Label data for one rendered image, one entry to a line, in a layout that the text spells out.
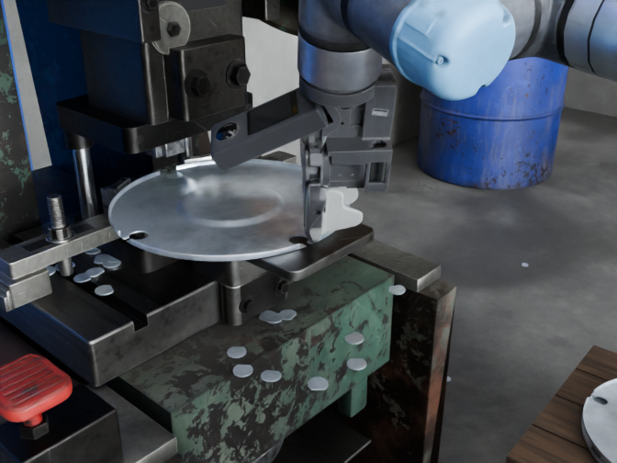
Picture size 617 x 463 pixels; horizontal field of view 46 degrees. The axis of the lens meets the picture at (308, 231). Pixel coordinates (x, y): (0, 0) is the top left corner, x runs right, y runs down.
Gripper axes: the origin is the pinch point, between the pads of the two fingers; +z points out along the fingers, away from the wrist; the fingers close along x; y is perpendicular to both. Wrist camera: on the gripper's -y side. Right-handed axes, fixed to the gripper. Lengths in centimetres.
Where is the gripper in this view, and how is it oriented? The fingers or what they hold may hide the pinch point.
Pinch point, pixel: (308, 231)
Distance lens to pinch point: 78.9
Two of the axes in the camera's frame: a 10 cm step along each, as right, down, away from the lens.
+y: 10.0, -0.4, 0.8
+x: -0.8, -7.1, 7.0
